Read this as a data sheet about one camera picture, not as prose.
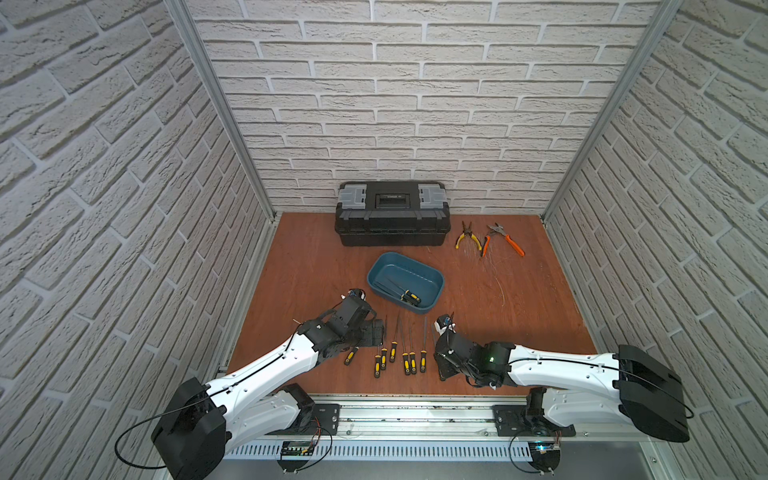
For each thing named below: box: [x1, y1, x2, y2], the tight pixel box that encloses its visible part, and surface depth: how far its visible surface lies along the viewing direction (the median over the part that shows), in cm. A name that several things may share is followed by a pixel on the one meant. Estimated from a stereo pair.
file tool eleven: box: [387, 277, 422, 305], surface depth 97 cm
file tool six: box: [409, 327, 417, 375], surface depth 85 cm
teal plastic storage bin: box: [366, 251, 445, 314], surface depth 101 cm
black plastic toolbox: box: [334, 181, 451, 247], surface depth 102 cm
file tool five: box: [402, 327, 410, 376], surface depth 85 cm
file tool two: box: [374, 354, 381, 379], surface depth 83 cm
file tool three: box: [380, 318, 388, 371], surface depth 84 cm
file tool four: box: [389, 311, 402, 364], surface depth 86 cm
